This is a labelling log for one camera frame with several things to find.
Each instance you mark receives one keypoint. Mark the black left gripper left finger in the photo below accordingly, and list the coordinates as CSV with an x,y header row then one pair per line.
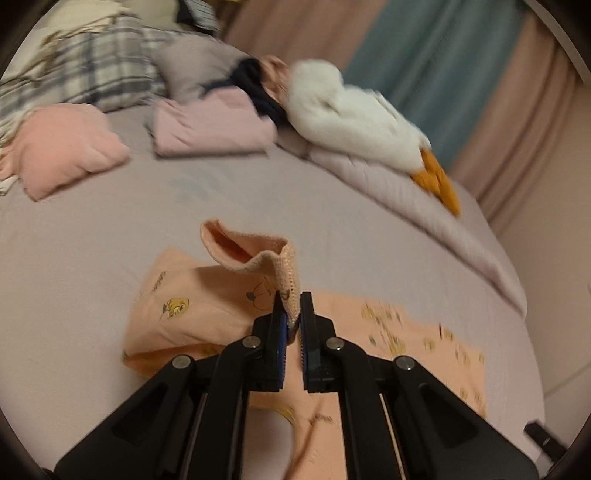
x,y
188,420

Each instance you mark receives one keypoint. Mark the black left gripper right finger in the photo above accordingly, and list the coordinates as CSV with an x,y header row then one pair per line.
x,y
398,420

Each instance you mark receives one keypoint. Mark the peach cartoon print garment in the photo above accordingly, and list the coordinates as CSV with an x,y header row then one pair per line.
x,y
186,307

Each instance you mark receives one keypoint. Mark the lilac bed sheet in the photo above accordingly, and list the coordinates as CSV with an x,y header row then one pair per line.
x,y
72,264

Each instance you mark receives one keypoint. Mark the pink beige curtain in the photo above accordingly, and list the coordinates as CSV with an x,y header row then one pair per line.
x,y
518,127

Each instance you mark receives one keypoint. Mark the white goose plush toy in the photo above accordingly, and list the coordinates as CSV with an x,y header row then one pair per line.
x,y
361,123

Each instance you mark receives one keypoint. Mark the peach pink folded garment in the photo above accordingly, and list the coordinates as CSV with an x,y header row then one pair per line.
x,y
59,145

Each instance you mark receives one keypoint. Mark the dark navy garment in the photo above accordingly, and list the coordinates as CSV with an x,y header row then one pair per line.
x,y
247,76

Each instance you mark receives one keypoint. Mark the teal curtain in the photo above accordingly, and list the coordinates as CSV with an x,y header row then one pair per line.
x,y
438,63

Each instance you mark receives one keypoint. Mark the grey lilac pillow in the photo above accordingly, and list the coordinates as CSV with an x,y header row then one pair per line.
x,y
191,61

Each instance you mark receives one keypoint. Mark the striped dark pillow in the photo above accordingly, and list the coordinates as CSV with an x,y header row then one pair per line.
x,y
198,16

